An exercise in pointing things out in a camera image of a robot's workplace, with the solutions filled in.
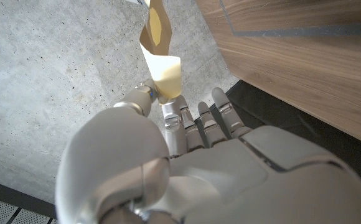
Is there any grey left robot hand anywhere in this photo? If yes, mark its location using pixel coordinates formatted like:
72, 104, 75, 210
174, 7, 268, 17
54, 77, 361, 224

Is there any gold foil envelope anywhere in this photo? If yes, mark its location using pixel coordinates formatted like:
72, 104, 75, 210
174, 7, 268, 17
138, 0, 183, 100

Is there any black backdrop curtain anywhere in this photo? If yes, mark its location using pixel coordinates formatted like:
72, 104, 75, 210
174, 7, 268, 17
195, 79, 361, 203

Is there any white perforated panel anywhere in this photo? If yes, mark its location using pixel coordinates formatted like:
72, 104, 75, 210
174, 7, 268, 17
0, 195, 60, 224

